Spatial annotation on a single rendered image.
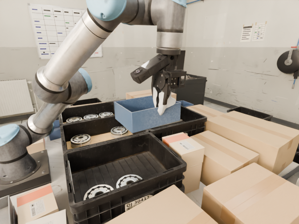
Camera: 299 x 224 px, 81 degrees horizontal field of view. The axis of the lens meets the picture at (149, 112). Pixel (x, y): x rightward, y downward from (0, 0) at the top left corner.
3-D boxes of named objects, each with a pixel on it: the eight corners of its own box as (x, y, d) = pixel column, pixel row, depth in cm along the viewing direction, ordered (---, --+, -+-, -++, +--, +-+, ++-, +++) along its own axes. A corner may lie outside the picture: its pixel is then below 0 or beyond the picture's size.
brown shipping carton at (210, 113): (226, 134, 134) (229, 115, 129) (205, 141, 124) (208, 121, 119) (198, 121, 159) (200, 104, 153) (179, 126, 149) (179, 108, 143)
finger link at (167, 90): (169, 106, 54) (171, 78, 51) (165, 106, 54) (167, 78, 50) (161, 101, 58) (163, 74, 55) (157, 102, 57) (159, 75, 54)
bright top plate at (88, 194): (89, 215, 53) (88, 214, 53) (80, 193, 61) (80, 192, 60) (119, 199, 58) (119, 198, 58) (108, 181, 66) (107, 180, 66)
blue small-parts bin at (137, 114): (132, 133, 56) (131, 112, 54) (115, 118, 68) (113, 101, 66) (180, 120, 66) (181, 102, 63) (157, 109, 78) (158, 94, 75)
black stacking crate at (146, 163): (76, 240, 50) (70, 210, 46) (68, 176, 75) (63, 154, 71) (186, 190, 68) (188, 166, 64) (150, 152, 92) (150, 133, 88)
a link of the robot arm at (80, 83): (10, 132, 90) (52, 64, 62) (37, 121, 103) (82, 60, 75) (25, 150, 91) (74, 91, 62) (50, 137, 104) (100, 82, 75)
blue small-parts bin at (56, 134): (72, 134, 134) (70, 126, 132) (50, 140, 125) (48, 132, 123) (65, 126, 149) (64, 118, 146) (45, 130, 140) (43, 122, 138)
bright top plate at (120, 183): (119, 199, 58) (119, 198, 58) (114, 179, 67) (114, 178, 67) (147, 191, 62) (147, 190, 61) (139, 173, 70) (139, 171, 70)
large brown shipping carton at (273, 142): (292, 162, 102) (302, 131, 95) (268, 183, 86) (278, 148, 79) (229, 135, 133) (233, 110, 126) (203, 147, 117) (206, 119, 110)
